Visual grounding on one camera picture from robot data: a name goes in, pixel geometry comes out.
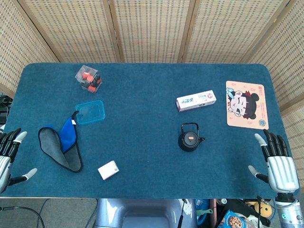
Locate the woven folding screen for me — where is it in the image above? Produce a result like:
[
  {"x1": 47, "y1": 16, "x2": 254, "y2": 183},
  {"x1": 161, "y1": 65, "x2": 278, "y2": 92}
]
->
[{"x1": 0, "y1": 0, "x2": 304, "y2": 183}]

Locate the clear box with orange parts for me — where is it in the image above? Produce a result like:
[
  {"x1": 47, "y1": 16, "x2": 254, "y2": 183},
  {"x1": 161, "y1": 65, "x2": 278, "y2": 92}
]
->
[{"x1": 75, "y1": 64, "x2": 103, "y2": 95}]

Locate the black teapot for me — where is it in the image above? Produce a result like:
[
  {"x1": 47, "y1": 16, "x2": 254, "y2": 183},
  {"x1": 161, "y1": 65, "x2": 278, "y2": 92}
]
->
[{"x1": 177, "y1": 122, "x2": 206, "y2": 152}]

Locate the black cable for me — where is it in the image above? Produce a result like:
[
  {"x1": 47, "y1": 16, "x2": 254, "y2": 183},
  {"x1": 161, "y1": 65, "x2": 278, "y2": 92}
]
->
[{"x1": 0, "y1": 206, "x2": 46, "y2": 228}]

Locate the blue and grey cloth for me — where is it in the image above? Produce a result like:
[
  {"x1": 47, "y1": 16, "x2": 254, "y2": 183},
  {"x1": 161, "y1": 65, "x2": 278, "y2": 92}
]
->
[{"x1": 38, "y1": 110, "x2": 84, "y2": 173}]

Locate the small pink white box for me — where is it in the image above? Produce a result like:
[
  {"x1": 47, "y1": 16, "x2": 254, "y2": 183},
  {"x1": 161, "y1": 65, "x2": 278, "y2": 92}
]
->
[{"x1": 97, "y1": 160, "x2": 119, "y2": 181}]

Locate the black teapot lid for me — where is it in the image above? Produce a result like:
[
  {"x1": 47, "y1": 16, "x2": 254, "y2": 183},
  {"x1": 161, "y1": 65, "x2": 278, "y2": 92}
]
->
[{"x1": 184, "y1": 132, "x2": 198, "y2": 146}]

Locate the teal plastic container lid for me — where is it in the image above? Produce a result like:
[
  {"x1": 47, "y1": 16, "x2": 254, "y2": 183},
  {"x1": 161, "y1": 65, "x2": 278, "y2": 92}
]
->
[{"x1": 75, "y1": 100, "x2": 106, "y2": 125}]

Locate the blue cookie box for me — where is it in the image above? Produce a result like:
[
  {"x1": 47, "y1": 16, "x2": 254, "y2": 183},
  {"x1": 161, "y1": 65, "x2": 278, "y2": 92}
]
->
[{"x1": 220, "y1": 209, "x2": 253, "y2": 228}]

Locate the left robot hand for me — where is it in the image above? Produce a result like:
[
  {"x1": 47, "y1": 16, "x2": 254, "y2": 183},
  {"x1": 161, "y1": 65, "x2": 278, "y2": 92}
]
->
[{"x1": 0, "y1": 128, "x2": 38, "y2": 193}]

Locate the blue table mat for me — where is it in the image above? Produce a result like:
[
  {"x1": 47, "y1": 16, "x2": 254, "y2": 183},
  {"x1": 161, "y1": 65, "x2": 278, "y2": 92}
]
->
[{"x1": 0, "y1": 62, "x2": 300, "y2": 200}]

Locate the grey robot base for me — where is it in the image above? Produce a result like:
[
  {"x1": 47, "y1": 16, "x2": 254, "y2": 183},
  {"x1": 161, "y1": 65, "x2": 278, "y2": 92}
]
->
[{"x1": 94, "y1": 198, "x2": 198, "y2": 228}]

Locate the yellow plush toy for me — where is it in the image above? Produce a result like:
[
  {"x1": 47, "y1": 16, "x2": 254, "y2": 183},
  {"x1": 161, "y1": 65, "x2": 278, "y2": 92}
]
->
[{"x1": 247, "y1": 201, "x2": 274, "y2": 218}]

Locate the cartoon girl mouse pad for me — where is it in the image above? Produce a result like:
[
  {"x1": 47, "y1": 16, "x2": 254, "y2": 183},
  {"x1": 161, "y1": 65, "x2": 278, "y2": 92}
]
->
[{"x1": 225, "y1": 80, "x2": 270, "y2": 130}]

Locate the white toothpaste box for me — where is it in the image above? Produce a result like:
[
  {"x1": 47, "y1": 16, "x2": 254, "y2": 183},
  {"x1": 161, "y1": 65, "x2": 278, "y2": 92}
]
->
[{"x1": 175, "y1": 90, "x2": 217, "y2": 113}]

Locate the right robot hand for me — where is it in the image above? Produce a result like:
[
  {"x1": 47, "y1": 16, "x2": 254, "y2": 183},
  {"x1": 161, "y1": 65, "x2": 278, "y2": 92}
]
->
[{"x1": 248, "y1": 129, "x2": 300, "y2": 193}]

